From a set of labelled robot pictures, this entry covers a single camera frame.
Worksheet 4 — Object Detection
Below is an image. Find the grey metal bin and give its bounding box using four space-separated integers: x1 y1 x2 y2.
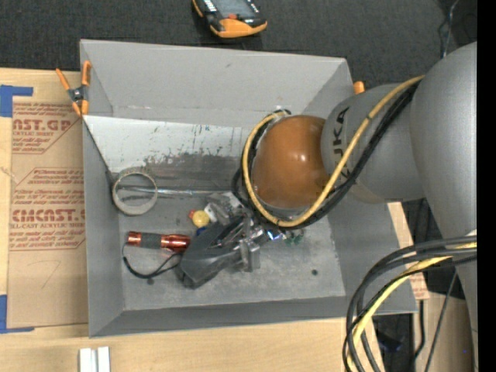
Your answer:
79 39 420 339

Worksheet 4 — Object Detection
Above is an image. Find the dark grey stapler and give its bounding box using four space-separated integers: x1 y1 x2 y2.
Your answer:
176 222 249 289

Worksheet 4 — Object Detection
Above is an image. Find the yellow and red toy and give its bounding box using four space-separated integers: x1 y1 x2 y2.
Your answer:
188 208 211 229

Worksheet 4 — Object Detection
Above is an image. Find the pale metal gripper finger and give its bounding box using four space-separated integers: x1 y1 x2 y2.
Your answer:
207 191 244 226
239 239 261 274

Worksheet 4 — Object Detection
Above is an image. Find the pale cardboard tape ring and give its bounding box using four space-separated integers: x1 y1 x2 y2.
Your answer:
112 167 160 217

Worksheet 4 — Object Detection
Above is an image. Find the brown cardboard board, red print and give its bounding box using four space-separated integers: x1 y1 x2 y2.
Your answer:
0 67 91 335

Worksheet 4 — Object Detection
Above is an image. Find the copper flashlight with black cord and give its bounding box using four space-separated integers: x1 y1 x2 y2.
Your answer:
122 230 192 280

